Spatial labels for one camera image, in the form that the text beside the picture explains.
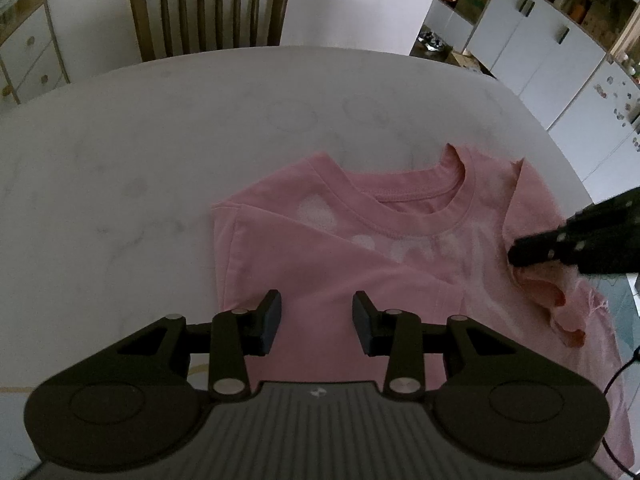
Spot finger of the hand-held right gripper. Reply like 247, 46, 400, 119
507, 219, 589, 268

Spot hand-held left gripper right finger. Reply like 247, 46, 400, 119
351, 290, 546, 402

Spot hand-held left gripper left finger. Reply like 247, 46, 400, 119
95, 289, 283, 402

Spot pink t-shirt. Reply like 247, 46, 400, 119
210, 142, 633, 478

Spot white refrigerator with magnets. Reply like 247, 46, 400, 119
547, 60, 640, 201

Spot grey two-door cabinet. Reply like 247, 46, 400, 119
465, 0, 608, 128

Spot cardboard box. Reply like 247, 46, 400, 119
447, 50, 493, 76

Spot white cupboard unit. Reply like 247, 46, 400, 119
422, 0, 640, 86

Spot dark sneakers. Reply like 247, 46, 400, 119
417, 31, 448, 52

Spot white drawer cabinet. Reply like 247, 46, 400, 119
0, 0, 71, 106

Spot black cable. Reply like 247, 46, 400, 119
600, 345, 640, 478

